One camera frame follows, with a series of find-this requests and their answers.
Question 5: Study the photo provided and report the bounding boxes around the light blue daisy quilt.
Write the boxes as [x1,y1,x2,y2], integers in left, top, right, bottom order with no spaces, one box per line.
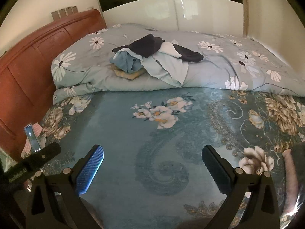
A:
[51,23,305,105]

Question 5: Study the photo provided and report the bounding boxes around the glossy white wardrobe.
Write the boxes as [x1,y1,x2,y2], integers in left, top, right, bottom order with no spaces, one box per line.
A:
[93,0,250,39]

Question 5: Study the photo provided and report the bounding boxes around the person's dark clothing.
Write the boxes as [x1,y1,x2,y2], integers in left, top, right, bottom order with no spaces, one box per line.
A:
[292,142,305,172]

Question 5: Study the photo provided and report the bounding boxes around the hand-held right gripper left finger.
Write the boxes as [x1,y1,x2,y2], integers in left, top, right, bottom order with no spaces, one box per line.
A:
[25,144,105,229]

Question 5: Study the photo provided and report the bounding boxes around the red-brown wooden headboard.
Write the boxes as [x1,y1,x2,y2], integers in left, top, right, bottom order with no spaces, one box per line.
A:
[0,9,107,163]

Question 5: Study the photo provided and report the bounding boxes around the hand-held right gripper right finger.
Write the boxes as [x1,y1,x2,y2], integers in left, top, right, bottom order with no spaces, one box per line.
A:
[202,145,281,229]

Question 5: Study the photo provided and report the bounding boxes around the teal floral bed sheet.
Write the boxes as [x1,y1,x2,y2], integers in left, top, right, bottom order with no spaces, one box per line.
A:
[21,87,305,229]

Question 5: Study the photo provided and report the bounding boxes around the light blue garment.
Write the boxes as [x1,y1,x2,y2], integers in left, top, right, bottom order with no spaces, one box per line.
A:
[113,48,190,87]

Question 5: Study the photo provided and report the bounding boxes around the grey wall panel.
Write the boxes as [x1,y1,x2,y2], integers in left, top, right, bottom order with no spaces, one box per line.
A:
[51,5,79,21]

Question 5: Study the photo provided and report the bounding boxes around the smartphone with lit screen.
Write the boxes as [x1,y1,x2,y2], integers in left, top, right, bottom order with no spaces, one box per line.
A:
[24,123,42,153]

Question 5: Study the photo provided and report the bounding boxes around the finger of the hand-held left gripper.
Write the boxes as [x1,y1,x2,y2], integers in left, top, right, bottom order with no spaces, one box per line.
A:
[21,143,62,170]

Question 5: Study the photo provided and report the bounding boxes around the navy and white sweatshirt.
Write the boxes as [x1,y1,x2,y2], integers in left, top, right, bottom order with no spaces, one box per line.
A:
[112,34,204,63]

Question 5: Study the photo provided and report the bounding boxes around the tan garment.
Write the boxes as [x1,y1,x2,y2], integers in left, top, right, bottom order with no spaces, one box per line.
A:
[112,65,148,80]

